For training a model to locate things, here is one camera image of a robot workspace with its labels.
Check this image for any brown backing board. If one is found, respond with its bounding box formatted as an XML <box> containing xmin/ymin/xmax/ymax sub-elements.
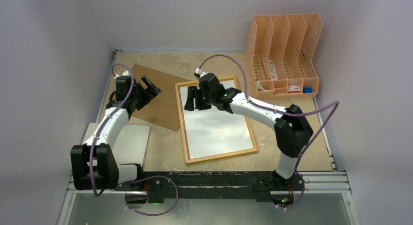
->
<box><xmin>111</xmin><ymin>64</ymin><xmax>192</xmax><ymax>132</ymax></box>

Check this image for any building and sky photo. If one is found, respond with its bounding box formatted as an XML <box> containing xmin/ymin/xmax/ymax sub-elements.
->
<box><xmin>179</xmin><ymin>80</ymin><xmax>254</xmax><ymax>160</ymax></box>

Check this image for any yellow wooden picture frame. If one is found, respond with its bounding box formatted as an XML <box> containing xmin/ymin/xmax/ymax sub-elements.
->
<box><xmin>174</xmin><ymin>75</ymin><xmax>259</xmax><ymax>165</ymax></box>

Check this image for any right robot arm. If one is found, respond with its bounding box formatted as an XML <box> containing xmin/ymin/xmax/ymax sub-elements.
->
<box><xmin>184</xmin><ymin>69</ymin><xmax>314</xmax><ymax>189</ymax></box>

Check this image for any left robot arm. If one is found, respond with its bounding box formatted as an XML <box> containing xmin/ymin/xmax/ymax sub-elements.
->
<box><xmin>70</xmin><ymin>75</ymin><xmax>162</xmax><ymax>190</ymax></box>

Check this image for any white label card in organizer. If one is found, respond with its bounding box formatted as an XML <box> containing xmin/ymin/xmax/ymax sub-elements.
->
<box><xmin>263</xmin><ymin>57</ymin><xmax>279</xmax><ymax>80</ymax></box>

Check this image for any red white small box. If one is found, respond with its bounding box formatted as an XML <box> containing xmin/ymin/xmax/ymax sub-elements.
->
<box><xmin>287</xmin><ymin>84</ymin><xmax>301</xmax><ymax>93</ymax></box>

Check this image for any orange plastic file organizer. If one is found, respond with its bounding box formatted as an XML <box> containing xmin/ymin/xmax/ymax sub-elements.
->
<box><xmin>245</xmin><ymin>13</ymin><xmax>323</xmax><ymax>100</ymax></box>

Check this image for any blue small object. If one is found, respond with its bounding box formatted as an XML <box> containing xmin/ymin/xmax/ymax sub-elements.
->
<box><xmin>302</xmin><ymin>87</ymin><xmax>313</xmax><ymax>94</ymax></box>

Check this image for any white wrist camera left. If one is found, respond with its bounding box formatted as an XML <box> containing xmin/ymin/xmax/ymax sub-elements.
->
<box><xmin>114</xmin><ymin>70</ymin><xmax>131</xmax><ymax>78</ymax></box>

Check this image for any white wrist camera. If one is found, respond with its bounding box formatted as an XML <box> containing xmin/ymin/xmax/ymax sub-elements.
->
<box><xmin>114</xmin><ymin>70</ymin><xmax>131</xmax><ymax>78</ymax></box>
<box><xmin>194</xmin><ymin>68</ymin><xmax>208</xmax><ymax>79</ymax></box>

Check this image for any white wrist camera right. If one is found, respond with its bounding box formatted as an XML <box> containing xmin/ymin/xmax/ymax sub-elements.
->
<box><xmin>194</xmin><ymin>68</ymin><xmax>208</xmax><ymax>79</ymax></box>

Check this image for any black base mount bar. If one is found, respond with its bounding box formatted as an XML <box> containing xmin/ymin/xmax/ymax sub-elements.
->
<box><xmin>115</xmin><ymin>171</ymin><xmax>304</xmax><ymax>204</ymax></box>

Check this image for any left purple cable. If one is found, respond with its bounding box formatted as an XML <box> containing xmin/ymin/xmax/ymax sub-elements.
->
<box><xmin>89</xmin><ymin>63</ymin><xmax>179</xmax><ymax>217</ymax></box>

